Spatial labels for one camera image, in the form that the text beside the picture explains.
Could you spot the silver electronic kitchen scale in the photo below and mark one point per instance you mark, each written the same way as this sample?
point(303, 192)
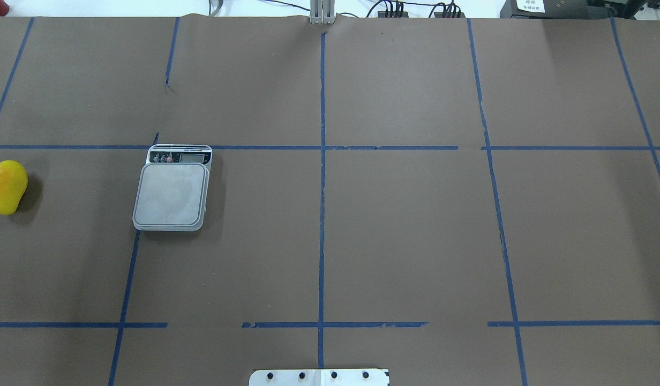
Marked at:
point(173, 188)

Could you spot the aluminium profile post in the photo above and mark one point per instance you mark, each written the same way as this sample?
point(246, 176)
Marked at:
point(322, 12)

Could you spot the yellow mango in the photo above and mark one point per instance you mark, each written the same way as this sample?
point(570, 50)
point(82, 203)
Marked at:
point(13, 184)

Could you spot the black box with label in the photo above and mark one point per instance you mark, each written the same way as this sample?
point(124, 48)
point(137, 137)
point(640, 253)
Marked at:
point(579, 10)

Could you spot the black power strip right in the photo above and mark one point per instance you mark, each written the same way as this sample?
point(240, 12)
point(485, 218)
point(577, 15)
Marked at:
point(448, 10)

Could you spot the white metal mounting plate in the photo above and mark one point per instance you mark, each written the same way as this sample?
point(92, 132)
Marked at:
point(342, 376)

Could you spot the black power strip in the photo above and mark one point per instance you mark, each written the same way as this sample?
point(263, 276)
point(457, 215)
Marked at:
point(448, 10)
point(393, 10)

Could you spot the black power strip left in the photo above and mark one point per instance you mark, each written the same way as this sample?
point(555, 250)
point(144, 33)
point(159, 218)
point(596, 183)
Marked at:
point(393, 10)

